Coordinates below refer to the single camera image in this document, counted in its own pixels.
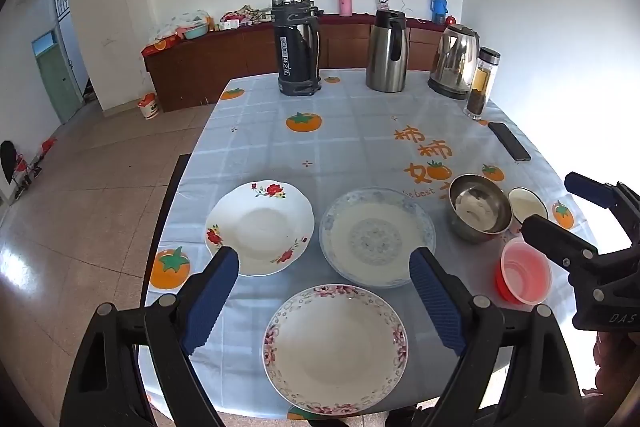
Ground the stainless steel carafe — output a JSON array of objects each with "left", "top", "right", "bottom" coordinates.
[{"left": 365, "top": 9, "right": 407, "bottom": 93}]

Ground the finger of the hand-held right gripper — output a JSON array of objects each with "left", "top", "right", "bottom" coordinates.
[
  {"left": 564, "top": 172, "right": 626, "bottom": 210},
  {"left": 520, "top": 214, "right": 601, "bottom": 270}
]

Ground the mesh food cover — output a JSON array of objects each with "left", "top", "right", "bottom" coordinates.
[{"left": 162, "top": 9, "right": 208, "bottom": 38}]

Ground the stainless steel bowl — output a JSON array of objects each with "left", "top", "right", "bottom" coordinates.
[{"left": 448, "top": 174, "right": 514, "bottom": 243}]

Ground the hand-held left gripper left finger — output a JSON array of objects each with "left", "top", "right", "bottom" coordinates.
[{"left": 60, "top": 246, "right": 241, "bottom": 427}]

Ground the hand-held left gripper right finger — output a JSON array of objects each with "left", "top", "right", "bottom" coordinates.
[{"left": 409, "top": 246, "right": 583, "bottom": 427}]

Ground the blue patterned plate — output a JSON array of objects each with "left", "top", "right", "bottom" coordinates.
[{"left": 319, "top": 188, "right": 437, "bottom": 290}]

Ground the orange printed box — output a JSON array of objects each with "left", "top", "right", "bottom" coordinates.
[{"left": 141, "top": 34, "right": 182, "bottom": 56}]

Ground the white plastic bucket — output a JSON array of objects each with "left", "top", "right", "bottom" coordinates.
[{"left": 137, "top": 93, "right": 161, "bottom": 120}]

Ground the stainless steel electric kettle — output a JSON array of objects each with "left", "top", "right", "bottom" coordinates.
[{"left": 427, "top": 23, "right": 482, "bottom": 100}]

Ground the white enamel bowl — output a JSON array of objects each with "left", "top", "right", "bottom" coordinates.
[{"left": 507, "top": 187, "right": 550, "bottom": 226}]

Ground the pink floral rimmed plate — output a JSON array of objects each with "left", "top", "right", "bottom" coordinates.
[{"left": 263, "top": 284, "right": 409, "bottom": 419}]

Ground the shoe rack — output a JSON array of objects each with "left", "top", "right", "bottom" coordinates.
[{"left": 14, "top": 138, "right": 57, "bottom": 202}]

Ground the green door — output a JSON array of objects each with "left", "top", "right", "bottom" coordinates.
[{"left": 32, "top": 31, "right": 83, "bottom": 124}]

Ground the light blue printed tablecloth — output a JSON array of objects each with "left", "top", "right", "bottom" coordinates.
[{"left": 141, "top": 69, "right": 601, "bottom": 423}]

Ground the person's right hand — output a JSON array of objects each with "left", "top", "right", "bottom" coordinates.
[{"left": 582, "top": 332, "right": 638, "bottom": 408}]

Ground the large black steel thermos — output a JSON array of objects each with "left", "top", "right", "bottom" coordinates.
[{"left": 271, "top": 0, "right": 322, "bottom": 97}]

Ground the pile of patterned cloth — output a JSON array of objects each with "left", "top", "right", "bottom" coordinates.
[{"left": 222, "top": 4, "right": 275, "bottom": 28}]

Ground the black smartphone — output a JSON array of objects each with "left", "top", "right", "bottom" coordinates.
[{"left": 487, "top": 122, "right": 532, "bottom": 162}]

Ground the glass tea bottle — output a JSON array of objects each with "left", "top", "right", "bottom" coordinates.
[{"left": 464, "top": 47, "right": 502, "bottom": 121}]

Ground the white plate with red flowers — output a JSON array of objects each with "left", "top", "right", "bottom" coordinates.
[{"left": 204, "top": 179, "right": 316, "bottom": 278}]

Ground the brown wooden cabinet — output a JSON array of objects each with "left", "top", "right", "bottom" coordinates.
[{"left": 141, "top": 11, "right": 453, "bottom": 114}]

